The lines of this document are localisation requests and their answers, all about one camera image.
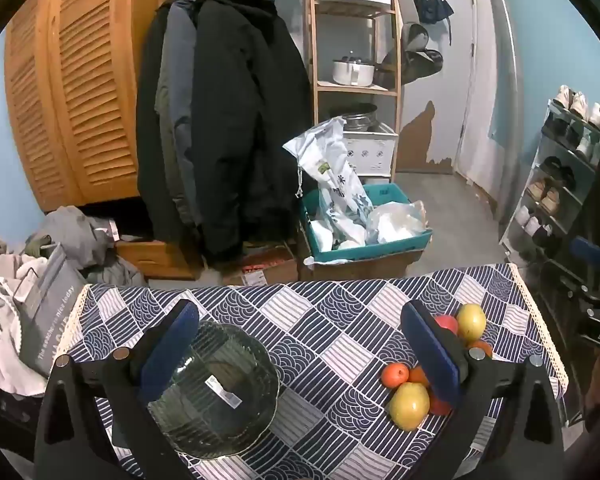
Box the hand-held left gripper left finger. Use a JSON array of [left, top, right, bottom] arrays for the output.
[[34, 299, 201, 480]]

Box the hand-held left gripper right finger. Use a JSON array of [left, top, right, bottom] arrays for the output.
[[400, 300, 567, 480]]

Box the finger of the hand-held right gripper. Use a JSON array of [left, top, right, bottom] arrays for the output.
[[569, 236, 600, 276]]

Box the small orange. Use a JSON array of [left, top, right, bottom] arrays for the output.
[[381, 362, 411, 389]]

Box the clear ribbed glass bowl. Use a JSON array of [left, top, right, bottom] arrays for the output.
[[145, 321, 281, 460]]

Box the yellow apple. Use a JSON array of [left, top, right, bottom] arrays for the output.
[[389, 381, 431, 431], [456, 303, 487, 340]]

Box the white shoe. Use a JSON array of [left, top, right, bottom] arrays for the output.
[[515, 205, 554, 239]]

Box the metal shoe rack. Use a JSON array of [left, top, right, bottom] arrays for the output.
[[499, 99, 600, 273]]

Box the black shoe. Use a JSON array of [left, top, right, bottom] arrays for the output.
[[539, 156, 577, 189]]

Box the wooden drawer box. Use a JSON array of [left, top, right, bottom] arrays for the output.
[[115, 237, 197, 281]]

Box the blue white patterned tablecloth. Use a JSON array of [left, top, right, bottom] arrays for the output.
[[55, 262, 568, 480]]

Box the brown cardboard box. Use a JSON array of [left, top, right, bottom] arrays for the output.
[[299, 247, 424, 282]]

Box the teal plastic crate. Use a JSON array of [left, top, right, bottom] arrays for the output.
[[300, 183, 434, 265]]

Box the red printed cardboard box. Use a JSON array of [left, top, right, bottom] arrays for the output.
[[222, 244, 301, 287]]

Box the clear plastic bag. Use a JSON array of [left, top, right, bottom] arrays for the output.
[[366, 201, 428, 244]]

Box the grey clothes pile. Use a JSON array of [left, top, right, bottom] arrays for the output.
[[26, 206, 146, 286]]

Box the dark green coat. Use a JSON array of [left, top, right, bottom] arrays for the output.
[[136, 5, 173, 242]]

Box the white door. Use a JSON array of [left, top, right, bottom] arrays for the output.
[[454, 0, 523, 221]]

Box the white printed rice bag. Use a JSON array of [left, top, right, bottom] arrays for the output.
[[282, 116, 374, 247]]

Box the white patterned box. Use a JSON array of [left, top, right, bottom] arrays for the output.
[[342, 125, 399, 178]]

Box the steel pot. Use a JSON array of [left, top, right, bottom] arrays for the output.
[[341, 104, 379, 132]]

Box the black hooded coat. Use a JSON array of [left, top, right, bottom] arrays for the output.
[[195, 0, 314, 266]]

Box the black hanging bag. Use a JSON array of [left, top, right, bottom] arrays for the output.
[[375, 22, 444, 86]]

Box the grey jacket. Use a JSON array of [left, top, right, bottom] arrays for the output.
[[159, 1, 204, 227]]

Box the wooden louvred wardrobe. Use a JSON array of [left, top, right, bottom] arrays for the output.
[[4, 0, 168, 211]]

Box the dark hanging umbrella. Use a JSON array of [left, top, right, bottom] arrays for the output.
[[414, 0, 454, 27]]

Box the white cooking pot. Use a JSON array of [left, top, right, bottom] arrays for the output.
[[332, 54, 377, 86]]

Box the wooden shelf rack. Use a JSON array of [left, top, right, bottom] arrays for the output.
[[306, 0, 405, 184]]

